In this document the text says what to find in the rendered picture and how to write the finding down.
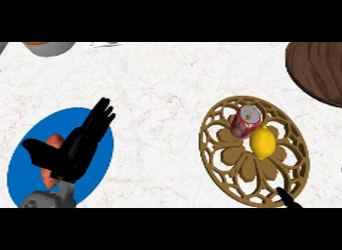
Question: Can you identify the grey round pot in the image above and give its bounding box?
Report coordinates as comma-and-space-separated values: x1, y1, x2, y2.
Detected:
22, 42, 78, 58

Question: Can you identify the red soda can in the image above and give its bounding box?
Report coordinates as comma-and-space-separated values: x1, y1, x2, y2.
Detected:
229, 104, 263, 141

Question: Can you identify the brown wooden bowl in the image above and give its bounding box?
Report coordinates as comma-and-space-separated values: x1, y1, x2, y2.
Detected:
284, 42, 342, 109

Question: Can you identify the yellow lemon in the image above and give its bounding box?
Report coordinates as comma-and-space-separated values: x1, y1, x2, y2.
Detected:
250, 125, 278, 161

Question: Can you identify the brown openwork round placemat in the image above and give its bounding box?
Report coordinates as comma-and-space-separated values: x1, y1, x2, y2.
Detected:
198, 95, 312, 208

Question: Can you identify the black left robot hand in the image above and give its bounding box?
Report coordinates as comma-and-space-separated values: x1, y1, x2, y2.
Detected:
22, 97, 116, 184

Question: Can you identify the blue oval plate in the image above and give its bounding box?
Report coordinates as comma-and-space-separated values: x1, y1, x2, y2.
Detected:
7, 106, 115, 207

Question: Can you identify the orange sweet potato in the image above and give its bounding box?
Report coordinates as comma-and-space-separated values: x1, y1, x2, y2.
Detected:
38, 133, 66, 190

